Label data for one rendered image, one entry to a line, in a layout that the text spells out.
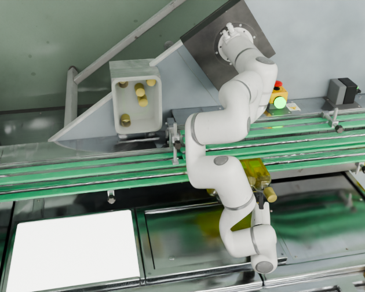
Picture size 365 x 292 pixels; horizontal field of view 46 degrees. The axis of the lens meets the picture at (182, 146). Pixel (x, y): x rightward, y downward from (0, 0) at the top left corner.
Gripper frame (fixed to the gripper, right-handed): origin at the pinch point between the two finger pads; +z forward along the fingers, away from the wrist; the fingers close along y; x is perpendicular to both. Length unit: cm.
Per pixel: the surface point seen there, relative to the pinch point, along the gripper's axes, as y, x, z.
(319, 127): 14.0, -23.6, 28.5
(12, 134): -17, 111, 58
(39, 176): 3, 75, 3
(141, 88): 27, 43, 25
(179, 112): 14.8, 29.1, 31.9
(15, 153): 4, 88, 13
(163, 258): -13.4, 30.2, -15.8
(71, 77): 4, 86, 81
